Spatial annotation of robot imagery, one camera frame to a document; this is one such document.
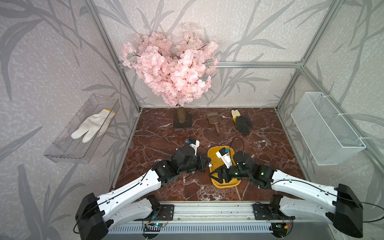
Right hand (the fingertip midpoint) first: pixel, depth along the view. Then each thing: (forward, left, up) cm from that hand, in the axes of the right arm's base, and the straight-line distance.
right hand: (211, 173), depth 72 cm
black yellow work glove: (+39, -25, -12) cm, 48 cm away
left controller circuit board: (-20, +29, -16) cm, 39 cm away
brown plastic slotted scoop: (+48, -5, -15) cm, 50 cm away
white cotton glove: (+16, +53, +19) cm, 59 cm away
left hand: (+4, 0, +5) cm, 6 cm away
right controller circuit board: (-21, -32, -16) cm, 42 cm away
